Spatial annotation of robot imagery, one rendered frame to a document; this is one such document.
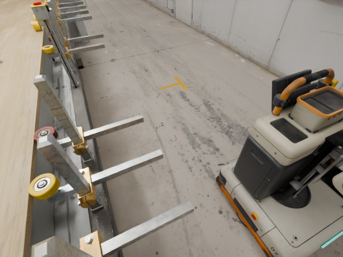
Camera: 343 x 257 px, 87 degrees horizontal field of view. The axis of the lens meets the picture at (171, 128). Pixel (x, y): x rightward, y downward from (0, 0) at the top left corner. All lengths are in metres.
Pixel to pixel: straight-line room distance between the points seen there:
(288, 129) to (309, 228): 0.64
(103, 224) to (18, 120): 0.60
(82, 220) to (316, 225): 1.26
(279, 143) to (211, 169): 0.88
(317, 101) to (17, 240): 1.21
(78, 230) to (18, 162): 0.35
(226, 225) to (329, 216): 0.62
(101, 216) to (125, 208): 0.77
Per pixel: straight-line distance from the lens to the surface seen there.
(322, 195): 1.57
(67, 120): 0.79
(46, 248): 0.39
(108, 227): 0.80
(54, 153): 0.55
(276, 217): 1.35
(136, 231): 0.61
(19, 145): 0.92
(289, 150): 0.93
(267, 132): 0.97
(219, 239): 1.50
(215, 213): 1.55
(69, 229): 0.95
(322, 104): 1.07
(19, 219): 0.72
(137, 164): 0.74
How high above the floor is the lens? 1.44
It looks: 46 degrees down
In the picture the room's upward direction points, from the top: 2 degrees counter-clockwise
